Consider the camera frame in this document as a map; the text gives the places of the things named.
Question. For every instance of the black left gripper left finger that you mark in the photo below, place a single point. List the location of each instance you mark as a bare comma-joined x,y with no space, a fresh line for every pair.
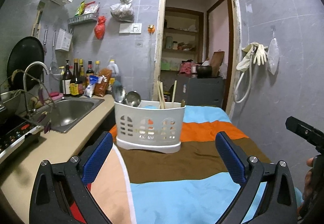
59,186

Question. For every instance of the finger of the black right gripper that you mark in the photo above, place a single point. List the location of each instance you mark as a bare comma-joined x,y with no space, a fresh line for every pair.
306,131

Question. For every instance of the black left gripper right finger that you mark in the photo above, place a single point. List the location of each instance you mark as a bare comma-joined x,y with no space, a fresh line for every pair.
278,202

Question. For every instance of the large steel spoon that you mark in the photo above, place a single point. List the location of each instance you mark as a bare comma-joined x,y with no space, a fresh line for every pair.
118,92

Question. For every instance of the white utensil holder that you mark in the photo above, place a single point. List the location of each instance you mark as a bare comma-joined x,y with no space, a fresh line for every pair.
148,127

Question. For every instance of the steel ladle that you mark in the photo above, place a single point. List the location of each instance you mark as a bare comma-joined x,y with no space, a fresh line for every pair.
133,99

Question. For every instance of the brass spoon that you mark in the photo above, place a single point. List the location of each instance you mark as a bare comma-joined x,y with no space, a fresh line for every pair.
182,103

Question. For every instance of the wooden chopstick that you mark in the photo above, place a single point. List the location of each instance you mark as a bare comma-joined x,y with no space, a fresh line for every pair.
161,94
174,92

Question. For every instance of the right hand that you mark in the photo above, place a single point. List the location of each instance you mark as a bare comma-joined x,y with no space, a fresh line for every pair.
308,190

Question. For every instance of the black induction cooker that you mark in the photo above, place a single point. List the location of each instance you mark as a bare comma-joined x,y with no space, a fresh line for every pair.
17,133

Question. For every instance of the steel sink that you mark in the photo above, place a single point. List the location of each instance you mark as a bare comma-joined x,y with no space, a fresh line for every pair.
65,113

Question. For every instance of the striped colourful cloth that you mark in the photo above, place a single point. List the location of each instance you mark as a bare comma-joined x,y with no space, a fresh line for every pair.
189,186

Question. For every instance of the clear plastic bag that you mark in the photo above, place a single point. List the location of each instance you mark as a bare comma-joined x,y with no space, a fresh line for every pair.
273,54

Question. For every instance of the white rubber glove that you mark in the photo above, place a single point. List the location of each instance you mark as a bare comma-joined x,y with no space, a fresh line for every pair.
260,54

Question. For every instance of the grey cabinet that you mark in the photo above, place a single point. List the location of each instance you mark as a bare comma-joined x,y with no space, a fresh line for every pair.
200,92

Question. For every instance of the orange snack packet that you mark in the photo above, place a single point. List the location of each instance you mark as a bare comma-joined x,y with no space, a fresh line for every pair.
101,86

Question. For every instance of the dark soy sauce bottle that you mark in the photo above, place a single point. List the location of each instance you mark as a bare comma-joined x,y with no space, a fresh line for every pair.
76,84

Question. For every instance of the wooden cutting board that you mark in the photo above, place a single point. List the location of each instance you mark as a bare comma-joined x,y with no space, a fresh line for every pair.
216,62

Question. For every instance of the dark bowl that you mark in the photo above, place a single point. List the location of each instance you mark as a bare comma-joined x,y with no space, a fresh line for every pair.
204,71

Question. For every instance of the steel strainer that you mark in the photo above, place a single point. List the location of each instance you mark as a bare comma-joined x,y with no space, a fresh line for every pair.
54,68

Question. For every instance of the steel faucet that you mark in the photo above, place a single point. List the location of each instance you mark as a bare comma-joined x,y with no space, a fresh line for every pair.
25,74

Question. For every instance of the black wok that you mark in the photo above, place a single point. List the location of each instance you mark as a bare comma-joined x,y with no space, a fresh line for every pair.
27,50

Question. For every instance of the pink cloth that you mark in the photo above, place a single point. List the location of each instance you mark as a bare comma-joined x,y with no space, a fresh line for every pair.
186,67

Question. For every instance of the white hanging box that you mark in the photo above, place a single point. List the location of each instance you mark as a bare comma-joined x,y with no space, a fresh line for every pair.
63,40

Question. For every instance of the green box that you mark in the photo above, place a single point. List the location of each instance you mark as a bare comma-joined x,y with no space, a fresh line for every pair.
165,66

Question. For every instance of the red plastic bag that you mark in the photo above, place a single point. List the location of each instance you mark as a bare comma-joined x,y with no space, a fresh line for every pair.
100,27

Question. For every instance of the grey hanging bag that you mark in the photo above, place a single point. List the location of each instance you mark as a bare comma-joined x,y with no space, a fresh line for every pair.
123,11

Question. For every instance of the white wall socket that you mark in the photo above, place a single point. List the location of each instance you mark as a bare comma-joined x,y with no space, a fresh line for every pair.
130,28

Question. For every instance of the grey wall shelf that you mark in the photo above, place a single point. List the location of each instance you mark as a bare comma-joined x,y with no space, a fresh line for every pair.
84,18

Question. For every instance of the orange wall hook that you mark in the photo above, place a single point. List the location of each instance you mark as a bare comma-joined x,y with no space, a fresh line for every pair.
151,29

